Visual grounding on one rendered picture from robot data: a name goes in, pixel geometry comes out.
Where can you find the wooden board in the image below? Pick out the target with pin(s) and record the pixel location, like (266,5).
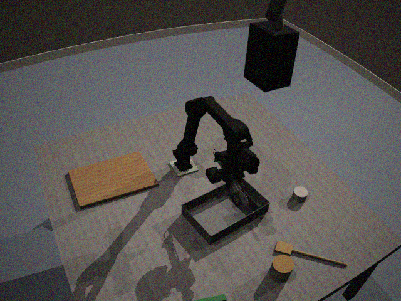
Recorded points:
(110,179)

